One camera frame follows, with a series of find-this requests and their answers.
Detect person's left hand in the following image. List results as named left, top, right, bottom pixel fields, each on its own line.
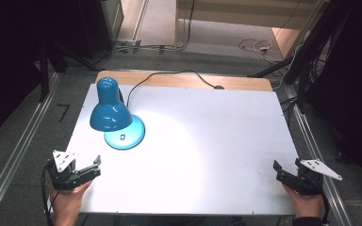
left=48, top=180, right=92, bottom=226

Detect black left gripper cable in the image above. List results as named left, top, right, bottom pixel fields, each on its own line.
left=41, top=159, right=55, bottom=226

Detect white floor cable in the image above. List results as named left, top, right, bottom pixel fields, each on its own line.
left=238, top=38, right=275, bottom=57

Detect black lamp cable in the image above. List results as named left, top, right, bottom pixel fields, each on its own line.
left=125, top=69, right=225, bottom=108

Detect light wooden cabinet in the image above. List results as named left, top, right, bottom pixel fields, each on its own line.
left=174, top=0, right=330, bottom=60

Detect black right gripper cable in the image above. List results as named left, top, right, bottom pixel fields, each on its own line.
left=320, top=185, right=331, bottom=224

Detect aluminium floor rail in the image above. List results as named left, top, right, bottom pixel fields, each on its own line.
left=282, top=85, right=354, bottom=226
left=0, top=73, right=61, bottom=222

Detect black floor cables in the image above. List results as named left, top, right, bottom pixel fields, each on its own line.
left=98, top=0, right=197, bottom=57

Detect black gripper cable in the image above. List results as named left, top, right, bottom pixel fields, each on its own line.
left=41, top=159, right=55, bottom=226
left=320, top=185, right=331, bottom=224

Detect dark cabinet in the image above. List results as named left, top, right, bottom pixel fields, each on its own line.
left=76, top=0, right=125, bottom=60

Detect person's right hand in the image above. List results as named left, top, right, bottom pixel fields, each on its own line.
left=282, top=184, right=325, bottom=218

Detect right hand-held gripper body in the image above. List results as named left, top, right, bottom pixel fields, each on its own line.
left=283, top=157, right=344, bottom=197

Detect black metal stand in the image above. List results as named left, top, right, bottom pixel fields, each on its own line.
left=247, top=0, right=352, bottom=111
left=38, top=41, right=51, bottom=103

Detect blue desk lamp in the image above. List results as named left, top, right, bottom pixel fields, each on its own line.
left=89, top=76, right=146, bottom=151

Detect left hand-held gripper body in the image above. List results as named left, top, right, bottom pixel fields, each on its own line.
left=46, top=150, right=91, bottom=191

